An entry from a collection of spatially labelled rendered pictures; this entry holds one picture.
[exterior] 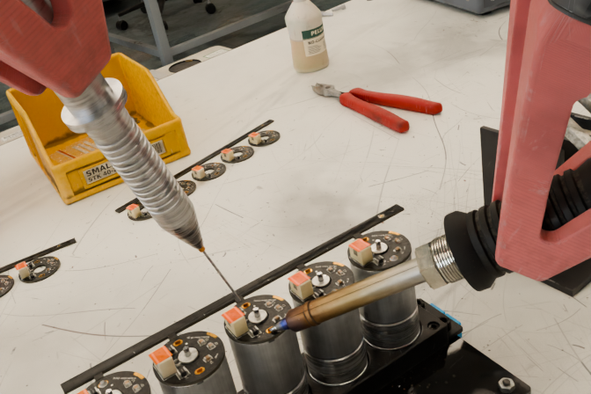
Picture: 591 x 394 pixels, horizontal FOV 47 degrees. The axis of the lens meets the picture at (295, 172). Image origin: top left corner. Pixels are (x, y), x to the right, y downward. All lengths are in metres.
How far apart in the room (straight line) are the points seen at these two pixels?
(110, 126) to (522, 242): 0.11
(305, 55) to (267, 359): 0.42
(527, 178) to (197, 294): 0.24
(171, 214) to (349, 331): 0.10
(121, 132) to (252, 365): 0.11
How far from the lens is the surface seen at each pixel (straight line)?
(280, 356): 0.25
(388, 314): 0.28
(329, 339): 0.26
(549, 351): 0.32
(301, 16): 0.62
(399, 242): 0.27
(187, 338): 0.25
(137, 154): 0.17
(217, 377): 0.24
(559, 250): 0.19
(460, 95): 0.55
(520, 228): 0.19
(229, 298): 0.26
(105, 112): 0.16
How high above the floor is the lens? 0.97
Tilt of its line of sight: 28 degrees down
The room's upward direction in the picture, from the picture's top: 12 degrees counter-clockwise
